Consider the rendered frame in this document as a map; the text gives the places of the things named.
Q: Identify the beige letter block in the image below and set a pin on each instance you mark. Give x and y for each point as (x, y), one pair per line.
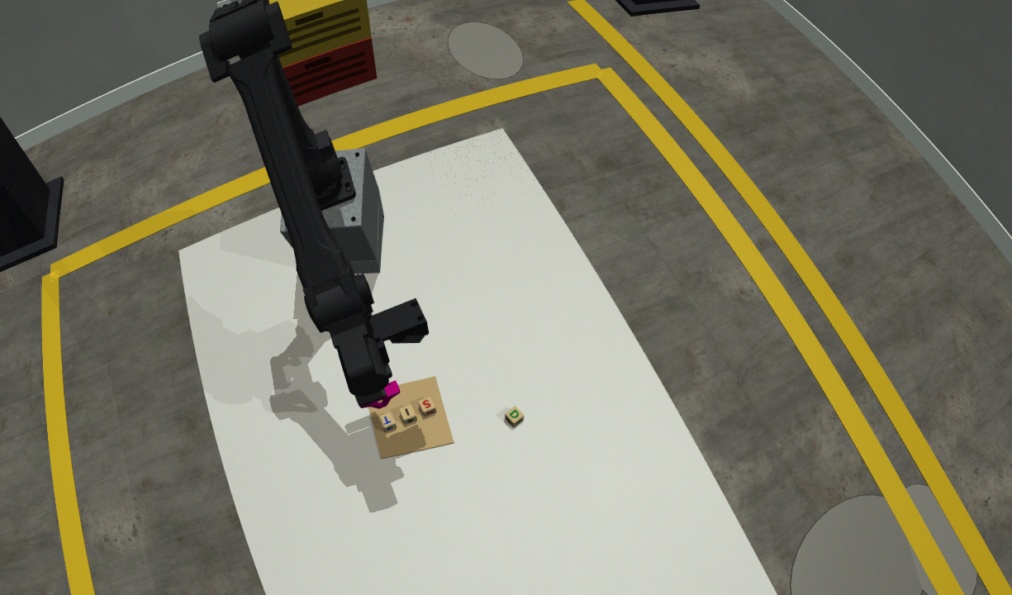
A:
(408, 415)
(427, 406)
(514, 417)
(387, 422)

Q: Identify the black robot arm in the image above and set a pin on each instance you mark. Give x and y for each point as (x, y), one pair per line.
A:
(259, 78)

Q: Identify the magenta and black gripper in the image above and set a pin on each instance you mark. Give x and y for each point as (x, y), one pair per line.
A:
(390, 391)

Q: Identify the tan flat mat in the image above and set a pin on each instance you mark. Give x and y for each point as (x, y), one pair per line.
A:
(425, 433)

